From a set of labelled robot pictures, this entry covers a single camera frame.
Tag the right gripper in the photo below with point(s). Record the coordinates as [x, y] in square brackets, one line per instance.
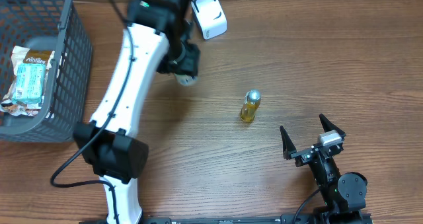
[303, 156]

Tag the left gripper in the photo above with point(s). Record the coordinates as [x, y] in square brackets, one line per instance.
[188, 65]

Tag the green lid seasoning jar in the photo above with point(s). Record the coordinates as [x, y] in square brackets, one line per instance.
[186, 80]

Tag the yellow dish soap bottle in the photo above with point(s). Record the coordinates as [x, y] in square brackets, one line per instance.
[250, 106]

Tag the teal tissue pack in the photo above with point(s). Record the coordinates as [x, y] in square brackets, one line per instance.
[29, 83]

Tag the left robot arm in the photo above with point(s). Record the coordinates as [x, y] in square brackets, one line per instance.
[155, 40]

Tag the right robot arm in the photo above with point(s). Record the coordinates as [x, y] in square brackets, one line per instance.
[343, 194]

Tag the white barcode scanner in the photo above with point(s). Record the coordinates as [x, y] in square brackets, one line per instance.
[209, 17]

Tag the grey plastic shopping basket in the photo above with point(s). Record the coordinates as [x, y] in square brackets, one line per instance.
[47, 25]

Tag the brown white snack bag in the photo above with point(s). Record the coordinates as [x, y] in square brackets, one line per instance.
[26, 55]

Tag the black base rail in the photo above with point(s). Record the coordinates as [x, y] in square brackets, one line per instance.
[231, 220]

